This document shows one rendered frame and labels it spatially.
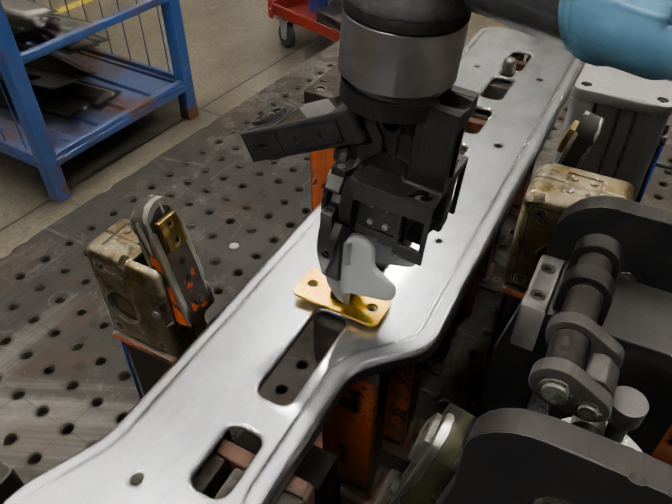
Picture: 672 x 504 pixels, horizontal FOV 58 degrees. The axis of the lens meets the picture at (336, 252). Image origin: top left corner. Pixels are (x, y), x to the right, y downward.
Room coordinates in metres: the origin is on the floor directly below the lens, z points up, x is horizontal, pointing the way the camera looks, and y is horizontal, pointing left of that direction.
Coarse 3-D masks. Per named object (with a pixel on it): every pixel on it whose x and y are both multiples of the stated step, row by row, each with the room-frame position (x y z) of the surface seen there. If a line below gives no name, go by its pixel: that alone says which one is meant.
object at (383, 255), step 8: (360, 232) 0.38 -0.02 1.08; (376, 240) 0.39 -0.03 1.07; (376, 248) 0.39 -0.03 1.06; (384, 248) 0.38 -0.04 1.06; (376, 256) 0.39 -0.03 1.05; (384, 256) 0.38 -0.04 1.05; (392, 256) 0.38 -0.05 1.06; (392, 264) 0.38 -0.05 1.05; (400, 264) 0.38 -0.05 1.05; (408, 264) 0.37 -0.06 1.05
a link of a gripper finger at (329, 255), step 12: (336, 204) 0.35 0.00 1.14; (324, 216) 0.34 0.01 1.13; (336, 216) 0.34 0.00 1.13; (324, 228) 0.34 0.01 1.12; (336, 228) 0.34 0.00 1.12; (348, 228) 0.35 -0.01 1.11; (324, 240) 0.33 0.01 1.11; (336, 240) 0.33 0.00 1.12; (324, 252) 0.34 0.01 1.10; (336, 252) 0.34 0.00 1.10; (324, 264) 0.34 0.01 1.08; (336, 264) 0.34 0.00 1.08; (336, 276) 0.34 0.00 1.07
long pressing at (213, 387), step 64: (576, 64) 0.87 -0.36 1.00; (512, 128) 0.69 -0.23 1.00; (512, 192) 0.54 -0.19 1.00; (448, 256) 0.44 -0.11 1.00; (256, 320) 0.36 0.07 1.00; (384, 320) 0.36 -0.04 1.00; (448, 320) 0.36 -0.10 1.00; (192, 384) 0.29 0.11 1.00; (256, 384) 0.29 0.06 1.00; (320, 384) 0.29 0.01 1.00; (128, 448) 0.23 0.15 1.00; (192, 448) 0.23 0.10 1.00
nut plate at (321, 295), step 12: (312, 276) 0.40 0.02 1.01; (324, 276) 0.40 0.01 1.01; (300, 288) 0.39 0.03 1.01; (312, 288) 0.39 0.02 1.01; (324, 288) 0.39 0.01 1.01; (312, 300) 0.37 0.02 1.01; (324, 300) 0.37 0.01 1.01; (336, 300) 0.37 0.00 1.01; (360, 300) 0.37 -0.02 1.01; (372, 300) 0.37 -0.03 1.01; (336, 312) 0.36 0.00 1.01; (348, 312) 0.36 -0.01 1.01; (360, 312) 0.36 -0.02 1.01; (372, 312) 0.36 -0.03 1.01; (384, 312) 0.36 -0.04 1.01; (372, 324) 0.35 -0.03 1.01
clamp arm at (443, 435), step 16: (432, 416) 0.20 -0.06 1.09; (448, 416) 0.19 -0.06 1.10; (464, 416) 0.19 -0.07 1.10; (432, 432) 0.19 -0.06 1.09; (448, 432) 0.18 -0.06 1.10; (464, 432) 0.18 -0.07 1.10; (416, 448) 0.19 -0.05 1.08; (432, 448) 0.18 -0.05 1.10; (448, 448) 0.18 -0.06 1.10; (416, 464) 0.19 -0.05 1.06; (432, 464) 0.18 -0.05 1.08; (448, 464) 0.17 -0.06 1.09; (400, 480) 0.21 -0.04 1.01; (416, 480) 0.18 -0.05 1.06; (432, 480) 0.17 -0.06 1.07; (448, 480) 0.17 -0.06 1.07; (400, 496) 0.18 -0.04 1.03; (416, 496) 0.18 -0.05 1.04; (432, 496) 0.17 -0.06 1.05
